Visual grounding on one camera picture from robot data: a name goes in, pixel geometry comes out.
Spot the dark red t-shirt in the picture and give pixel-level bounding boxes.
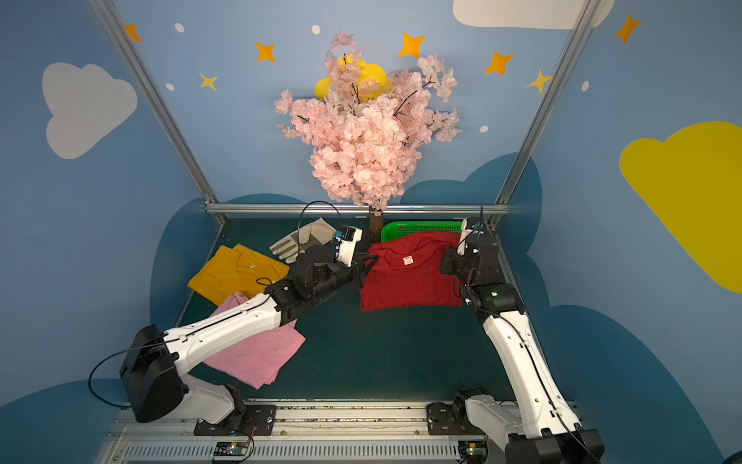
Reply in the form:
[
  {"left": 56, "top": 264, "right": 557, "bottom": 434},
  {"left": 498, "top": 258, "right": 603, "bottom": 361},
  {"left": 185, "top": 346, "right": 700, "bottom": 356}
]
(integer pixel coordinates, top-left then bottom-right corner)
[{"left": 361, "top": 231, "right": 462, "bottom": 312}]

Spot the yellow t-shirt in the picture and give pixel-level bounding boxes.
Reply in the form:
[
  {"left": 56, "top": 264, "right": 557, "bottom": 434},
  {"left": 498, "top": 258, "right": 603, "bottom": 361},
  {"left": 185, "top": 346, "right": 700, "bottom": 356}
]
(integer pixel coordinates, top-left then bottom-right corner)
[{"left": 187, "top": 245, "right": 289, "bottom": 305}]

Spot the pink t-shirt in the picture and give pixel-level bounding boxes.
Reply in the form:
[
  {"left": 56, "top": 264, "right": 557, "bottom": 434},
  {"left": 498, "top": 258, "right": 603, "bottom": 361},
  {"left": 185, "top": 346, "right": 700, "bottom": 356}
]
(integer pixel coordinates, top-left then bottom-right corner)
[{"left": 205, "top": 322, "right": 305, "bottom": 390}]

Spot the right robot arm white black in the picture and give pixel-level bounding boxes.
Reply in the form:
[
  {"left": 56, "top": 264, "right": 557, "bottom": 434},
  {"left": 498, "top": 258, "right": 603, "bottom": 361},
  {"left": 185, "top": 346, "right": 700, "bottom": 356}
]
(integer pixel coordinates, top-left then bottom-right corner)
[{"left": 441, "top": 231, "right": 605, "bottom": 463}]

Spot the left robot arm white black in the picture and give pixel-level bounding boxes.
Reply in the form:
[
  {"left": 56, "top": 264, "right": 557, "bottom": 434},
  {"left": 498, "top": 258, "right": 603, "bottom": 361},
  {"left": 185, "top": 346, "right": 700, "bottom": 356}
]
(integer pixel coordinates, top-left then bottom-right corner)
[{"left": 120, "top": 247, "right": 379, "bottom": 425}]

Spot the green plastic basket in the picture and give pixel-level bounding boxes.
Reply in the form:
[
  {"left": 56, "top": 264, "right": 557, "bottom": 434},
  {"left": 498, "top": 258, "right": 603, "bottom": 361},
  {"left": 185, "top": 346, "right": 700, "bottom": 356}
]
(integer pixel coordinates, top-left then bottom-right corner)
[{"left": 381, "top": 220, "right": 462, "bottom": 243}]

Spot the white grey work glove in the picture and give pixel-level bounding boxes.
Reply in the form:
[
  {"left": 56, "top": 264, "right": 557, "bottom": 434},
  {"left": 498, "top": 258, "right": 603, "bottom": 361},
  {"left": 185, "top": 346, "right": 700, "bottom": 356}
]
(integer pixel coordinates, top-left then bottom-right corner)
[{"left": 270, "top": 218, "right": 336, "bottom": 264}]

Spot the pink artificial blossom tree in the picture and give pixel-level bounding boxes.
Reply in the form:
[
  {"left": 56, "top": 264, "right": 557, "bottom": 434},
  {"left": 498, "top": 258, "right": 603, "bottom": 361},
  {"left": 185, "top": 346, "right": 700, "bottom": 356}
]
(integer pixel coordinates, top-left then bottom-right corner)
[{"left": 274, "top": 31, "right": 460, "bottom": 218}]

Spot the right controller board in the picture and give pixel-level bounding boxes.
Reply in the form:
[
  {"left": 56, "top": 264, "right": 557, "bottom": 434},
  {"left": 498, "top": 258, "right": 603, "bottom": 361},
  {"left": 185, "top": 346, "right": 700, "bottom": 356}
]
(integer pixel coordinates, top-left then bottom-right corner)
[{"left": 457, "top": 441, "right": 488, "bottom": 464}]

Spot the controller board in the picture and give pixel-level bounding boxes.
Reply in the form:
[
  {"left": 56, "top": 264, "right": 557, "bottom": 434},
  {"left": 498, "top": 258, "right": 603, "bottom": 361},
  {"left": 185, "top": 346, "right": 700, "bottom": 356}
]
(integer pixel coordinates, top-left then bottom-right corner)
[
  {"left": 457, "top": 441, "right": 488, "bottom": 464},
  {"left": 211, "top": 442, "right": 248, "bottom": 463}
]

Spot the left controller board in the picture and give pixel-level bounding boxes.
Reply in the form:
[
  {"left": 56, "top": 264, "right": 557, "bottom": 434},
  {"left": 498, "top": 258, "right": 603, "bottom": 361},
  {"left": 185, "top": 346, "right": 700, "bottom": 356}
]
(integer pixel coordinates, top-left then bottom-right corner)
[{"left": 211, "top": 442, "right": 248, "bottom": 463}]

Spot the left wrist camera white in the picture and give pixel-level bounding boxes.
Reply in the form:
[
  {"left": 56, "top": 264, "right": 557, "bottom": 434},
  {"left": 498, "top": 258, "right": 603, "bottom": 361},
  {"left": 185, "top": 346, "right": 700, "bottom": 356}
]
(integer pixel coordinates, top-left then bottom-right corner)
[{"left": 335, "top": 226, "right": 363, "bottom": 268}]

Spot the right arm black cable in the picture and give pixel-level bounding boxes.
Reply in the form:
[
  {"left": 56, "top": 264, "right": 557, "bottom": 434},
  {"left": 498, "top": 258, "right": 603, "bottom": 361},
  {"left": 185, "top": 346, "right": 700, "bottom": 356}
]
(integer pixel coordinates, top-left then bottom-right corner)
[{"left": 463, "top": 266, "right": 604, "bottom": 464}]

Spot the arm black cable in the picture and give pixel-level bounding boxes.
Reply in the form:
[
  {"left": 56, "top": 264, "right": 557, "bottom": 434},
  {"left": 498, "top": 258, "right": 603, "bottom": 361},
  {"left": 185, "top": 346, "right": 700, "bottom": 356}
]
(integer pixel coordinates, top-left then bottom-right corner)
[
  {"left": 88, "top": 200, "right": 344, "bottom": 409},
  {"left": 463, "top": 266, "right": 604, "bottom": 464}
]

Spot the rear frame crossbar aluminium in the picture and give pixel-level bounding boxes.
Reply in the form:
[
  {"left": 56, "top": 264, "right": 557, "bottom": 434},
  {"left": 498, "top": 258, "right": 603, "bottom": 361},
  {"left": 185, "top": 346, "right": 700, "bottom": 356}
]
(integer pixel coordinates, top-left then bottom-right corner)
[{"left": 205, "top": 203, "right": 509, "bottom": 217}]

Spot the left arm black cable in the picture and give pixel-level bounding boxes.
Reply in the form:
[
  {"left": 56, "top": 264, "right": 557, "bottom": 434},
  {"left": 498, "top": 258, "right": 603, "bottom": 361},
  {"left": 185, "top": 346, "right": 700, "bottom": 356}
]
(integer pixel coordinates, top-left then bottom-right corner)
[{"left": 88, "top": 200, "right": 344, "bottom": 409}]

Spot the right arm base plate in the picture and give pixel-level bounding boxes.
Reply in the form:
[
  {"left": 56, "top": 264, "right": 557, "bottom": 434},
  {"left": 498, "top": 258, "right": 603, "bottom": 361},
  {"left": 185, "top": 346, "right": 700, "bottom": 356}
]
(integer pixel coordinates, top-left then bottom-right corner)
[{"left": 426, "top": 401, "right": 469, "bottom": 435}]

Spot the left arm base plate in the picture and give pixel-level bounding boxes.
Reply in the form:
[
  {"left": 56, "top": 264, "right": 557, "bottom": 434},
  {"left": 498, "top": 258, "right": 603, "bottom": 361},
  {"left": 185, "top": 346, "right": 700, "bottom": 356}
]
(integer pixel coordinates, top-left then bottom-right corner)
[{"left": 193, "top": 405, "right": 277, "bottom": 437}]

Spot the aluminium mounting rail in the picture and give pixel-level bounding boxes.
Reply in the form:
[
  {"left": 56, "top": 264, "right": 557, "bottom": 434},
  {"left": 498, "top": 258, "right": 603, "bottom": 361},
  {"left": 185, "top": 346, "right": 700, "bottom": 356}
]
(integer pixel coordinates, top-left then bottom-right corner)
[{"left": 97, "top": 400, "right": 508, "bottom": 463}]

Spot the right frame post aluminium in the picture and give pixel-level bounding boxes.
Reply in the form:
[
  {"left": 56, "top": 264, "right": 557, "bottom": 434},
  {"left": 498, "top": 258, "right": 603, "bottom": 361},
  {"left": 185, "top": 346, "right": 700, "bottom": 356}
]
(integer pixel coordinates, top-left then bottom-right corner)
[{"left": 489, "top": 0, "right": 603, "bottom": 228}]

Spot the frame post aluminium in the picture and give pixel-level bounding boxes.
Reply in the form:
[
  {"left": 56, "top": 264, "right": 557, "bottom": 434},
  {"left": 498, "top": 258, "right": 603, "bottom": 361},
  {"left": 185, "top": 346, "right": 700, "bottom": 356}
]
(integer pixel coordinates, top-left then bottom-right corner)
[
  {"left": 88, "top": 0, "right": 218, "bottom": 211},
  {"left": 489, "top": 0, "right": 603, "bottom": 228}
]

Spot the left frame post aluminium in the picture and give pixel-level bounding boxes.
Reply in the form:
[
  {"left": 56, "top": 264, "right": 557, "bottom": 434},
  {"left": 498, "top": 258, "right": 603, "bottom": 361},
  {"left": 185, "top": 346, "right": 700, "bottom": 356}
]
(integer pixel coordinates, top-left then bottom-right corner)
[{"left": 88, "top": 0, "right": 218, "bottom": 211}]

